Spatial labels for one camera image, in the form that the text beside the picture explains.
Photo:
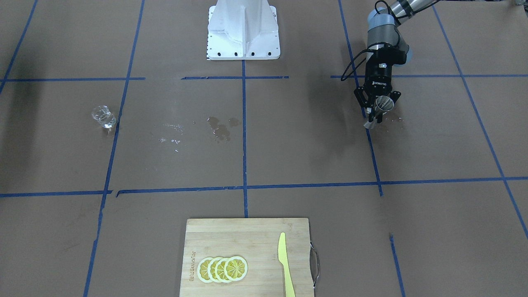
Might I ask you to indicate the steel jigger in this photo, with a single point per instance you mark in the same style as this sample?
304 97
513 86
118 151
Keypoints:
383 104

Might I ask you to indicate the yellow plastic knife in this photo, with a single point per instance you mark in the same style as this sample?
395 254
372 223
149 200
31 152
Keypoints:
283 259

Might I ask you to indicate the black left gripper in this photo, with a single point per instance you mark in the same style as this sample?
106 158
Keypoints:
378 81

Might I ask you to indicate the lemon slice nearest knife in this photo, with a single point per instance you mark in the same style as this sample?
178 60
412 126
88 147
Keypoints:
236 268

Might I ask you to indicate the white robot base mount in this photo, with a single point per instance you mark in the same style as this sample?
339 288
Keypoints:
243 30

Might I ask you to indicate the bamboo cutting board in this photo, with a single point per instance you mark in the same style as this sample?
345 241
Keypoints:
256 240

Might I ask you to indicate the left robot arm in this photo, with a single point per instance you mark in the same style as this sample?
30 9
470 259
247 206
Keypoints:
383 23

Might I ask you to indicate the lemon slice farthest from knife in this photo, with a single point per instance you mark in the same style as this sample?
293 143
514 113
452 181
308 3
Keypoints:
203 270

